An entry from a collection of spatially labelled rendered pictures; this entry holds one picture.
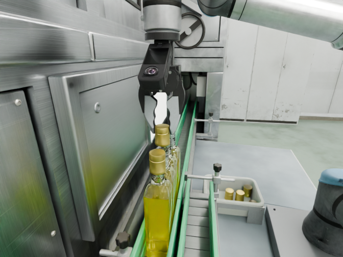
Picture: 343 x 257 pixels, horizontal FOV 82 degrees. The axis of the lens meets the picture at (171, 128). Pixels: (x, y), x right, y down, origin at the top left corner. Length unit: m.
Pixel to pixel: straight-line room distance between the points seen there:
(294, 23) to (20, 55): 0.52
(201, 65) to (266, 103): 3.17
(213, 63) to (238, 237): 1.04
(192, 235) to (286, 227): 0.36
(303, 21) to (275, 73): 3.86
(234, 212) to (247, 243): 0.11
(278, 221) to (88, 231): 0.63
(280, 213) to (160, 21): 0.76
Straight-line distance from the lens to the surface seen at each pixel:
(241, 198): 0.91
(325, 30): 0.59
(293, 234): 0.83
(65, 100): 0.35
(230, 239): 0.81
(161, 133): 0.44
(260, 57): 4.31
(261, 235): 0.86
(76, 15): 0.45
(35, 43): 0.33
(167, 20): 0.41
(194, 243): 0.61
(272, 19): 0.56
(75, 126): 0.37
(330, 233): 0.79
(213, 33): 1.45
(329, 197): 0.73
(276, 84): 4.45
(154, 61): 0.37
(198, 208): 0.70
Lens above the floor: 1.35
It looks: 20 degrees down
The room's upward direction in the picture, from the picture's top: straight up
